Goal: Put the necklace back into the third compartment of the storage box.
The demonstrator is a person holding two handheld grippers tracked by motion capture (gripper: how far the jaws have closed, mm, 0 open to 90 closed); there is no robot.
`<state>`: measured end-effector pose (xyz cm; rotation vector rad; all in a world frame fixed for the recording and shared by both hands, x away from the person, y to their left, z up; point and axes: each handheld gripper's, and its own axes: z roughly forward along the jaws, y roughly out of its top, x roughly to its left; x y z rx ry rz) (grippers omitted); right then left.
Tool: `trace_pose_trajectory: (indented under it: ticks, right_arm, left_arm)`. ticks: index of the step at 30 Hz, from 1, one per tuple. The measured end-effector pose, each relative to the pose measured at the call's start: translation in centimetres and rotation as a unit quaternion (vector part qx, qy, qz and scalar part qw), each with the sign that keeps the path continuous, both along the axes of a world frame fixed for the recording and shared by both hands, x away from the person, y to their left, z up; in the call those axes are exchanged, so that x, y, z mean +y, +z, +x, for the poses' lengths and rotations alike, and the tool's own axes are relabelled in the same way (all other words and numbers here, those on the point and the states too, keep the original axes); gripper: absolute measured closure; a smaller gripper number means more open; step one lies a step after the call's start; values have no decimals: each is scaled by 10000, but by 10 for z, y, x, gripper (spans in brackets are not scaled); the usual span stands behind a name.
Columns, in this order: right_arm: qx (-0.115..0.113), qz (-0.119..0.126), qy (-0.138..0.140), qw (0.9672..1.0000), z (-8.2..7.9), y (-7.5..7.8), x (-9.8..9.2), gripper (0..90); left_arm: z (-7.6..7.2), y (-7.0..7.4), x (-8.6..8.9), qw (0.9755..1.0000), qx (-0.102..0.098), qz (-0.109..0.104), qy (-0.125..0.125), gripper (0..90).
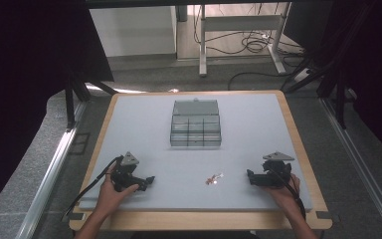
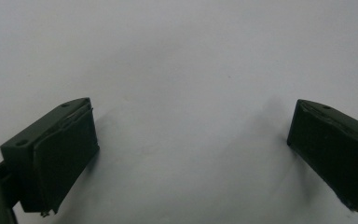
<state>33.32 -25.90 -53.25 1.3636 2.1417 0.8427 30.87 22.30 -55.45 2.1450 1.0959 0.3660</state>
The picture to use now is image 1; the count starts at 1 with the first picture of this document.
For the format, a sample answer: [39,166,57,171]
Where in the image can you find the clear plastic compartment box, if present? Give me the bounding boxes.
[169,98,223,147]

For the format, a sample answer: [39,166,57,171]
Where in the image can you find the black floor cables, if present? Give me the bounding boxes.
[192,4,309,92]

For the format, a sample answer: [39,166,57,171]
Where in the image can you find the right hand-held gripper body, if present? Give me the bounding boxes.
[249,151,295,189]

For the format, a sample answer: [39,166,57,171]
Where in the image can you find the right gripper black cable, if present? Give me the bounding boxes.
[268,167,307,221]

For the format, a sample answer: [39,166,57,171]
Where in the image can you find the person's right hand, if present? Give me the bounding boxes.
[260,172,302,220]

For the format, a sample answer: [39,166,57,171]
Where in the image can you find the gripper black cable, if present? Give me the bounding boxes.
[268,167,307,221]
[62,156,121,223]

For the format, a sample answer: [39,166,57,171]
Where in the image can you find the wooden table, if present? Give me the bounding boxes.
[69,89,333,232]

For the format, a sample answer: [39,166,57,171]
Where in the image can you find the person's left hand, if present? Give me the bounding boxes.
[94,162,140,217]

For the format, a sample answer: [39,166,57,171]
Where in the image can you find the grey table mat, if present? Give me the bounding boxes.
[78,93,313,212]

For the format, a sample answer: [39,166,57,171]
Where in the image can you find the aluminium floor rail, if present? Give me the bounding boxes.
[14,99,89,239]
[318,96,382,239]

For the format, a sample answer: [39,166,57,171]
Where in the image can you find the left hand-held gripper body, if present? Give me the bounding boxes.
[110,151,149,193]

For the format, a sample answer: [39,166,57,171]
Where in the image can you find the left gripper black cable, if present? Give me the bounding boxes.
[62,156,121,223]

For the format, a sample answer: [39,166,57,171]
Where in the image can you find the black tripod stand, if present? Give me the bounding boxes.
[64,66,118,131]

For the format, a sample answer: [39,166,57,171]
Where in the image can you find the white metal desk frame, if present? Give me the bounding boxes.
[198,3,292,78]

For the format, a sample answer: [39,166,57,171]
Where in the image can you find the dark curtain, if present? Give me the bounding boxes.
[0,0,115,220]
[283,0,382,167]

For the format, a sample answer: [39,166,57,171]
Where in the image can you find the white cabinet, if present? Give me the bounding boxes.
[89,5,178,58]

